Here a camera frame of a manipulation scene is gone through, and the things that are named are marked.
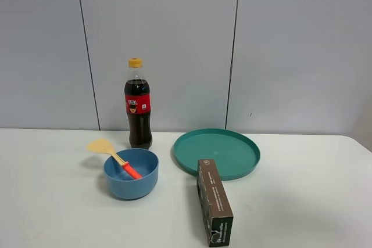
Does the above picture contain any wooden spatula red handle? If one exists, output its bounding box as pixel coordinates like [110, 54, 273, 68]
[87, 138, 142, 179]

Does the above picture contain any cola bottle yellow cap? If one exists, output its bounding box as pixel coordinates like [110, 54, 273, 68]
[124, 57, 152, 149]

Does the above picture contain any teal round plate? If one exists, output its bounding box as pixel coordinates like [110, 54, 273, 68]
[173, 128, 260, 181]

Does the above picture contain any blue plastic bowl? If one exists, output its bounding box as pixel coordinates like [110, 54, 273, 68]
[103, 148, 159, 200]

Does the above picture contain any dark brown coffee box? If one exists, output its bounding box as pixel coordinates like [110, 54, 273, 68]
[196, 159, 234, 247]

